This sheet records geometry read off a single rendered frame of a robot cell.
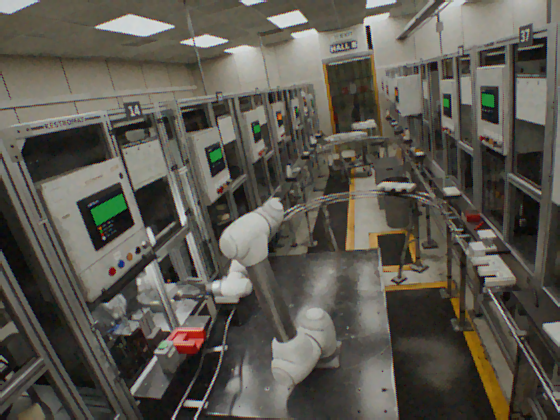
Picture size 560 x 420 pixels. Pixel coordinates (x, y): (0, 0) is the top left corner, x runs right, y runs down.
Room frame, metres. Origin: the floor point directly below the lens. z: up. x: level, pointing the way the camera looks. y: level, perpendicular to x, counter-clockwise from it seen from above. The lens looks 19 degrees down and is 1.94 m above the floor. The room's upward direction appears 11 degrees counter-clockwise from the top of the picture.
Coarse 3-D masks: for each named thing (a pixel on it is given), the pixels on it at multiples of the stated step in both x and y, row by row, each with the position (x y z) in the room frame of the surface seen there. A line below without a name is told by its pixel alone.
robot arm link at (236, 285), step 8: (232, 272) 1.65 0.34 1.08; (240, 272) 1.64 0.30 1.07; (224, 280) 1.62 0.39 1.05; (232, 280) 1.59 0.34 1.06; (240, 280) 1.58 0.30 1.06; (248, 280) 1.59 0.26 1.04; (224, 288) 1.57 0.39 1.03; (232, 288) 1.55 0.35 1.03; (240, 288) 1.54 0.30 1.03; (248, 288) 1.55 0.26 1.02; (224, 296) 1.58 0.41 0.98; (232, 296) 1.55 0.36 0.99; (240, 296) 1.55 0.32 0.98
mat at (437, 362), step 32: (416, 288) 2.61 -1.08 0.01; (416, 320) 2.18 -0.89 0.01; (448, 320) 2.09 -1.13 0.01; (416, 352) 1.85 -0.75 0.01; (448, 352) 1.78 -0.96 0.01; (480, 352) 1.71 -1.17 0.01; (416, 384) 1.58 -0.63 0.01; (448, 384) 1.52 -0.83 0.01; (480, 384) 1.46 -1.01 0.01; (416, 416) 1.35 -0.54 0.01; (448, 416) 1.30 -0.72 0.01; (480, 416) 1.25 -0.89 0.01
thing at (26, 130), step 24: (48, 120) 1.18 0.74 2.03; (96, 120) 1.41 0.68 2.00; (24, 168) 1.03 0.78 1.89; (24, 192) 1.00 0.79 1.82; (48, 240) 1.01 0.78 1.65; (216, 264) 2.01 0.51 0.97; (72, 288) 1.02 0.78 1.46; (96, 336) 1.03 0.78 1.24; (192, 360) 1.57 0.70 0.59; (120, 384) 1.02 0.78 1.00; (144, 408) 1.24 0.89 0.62
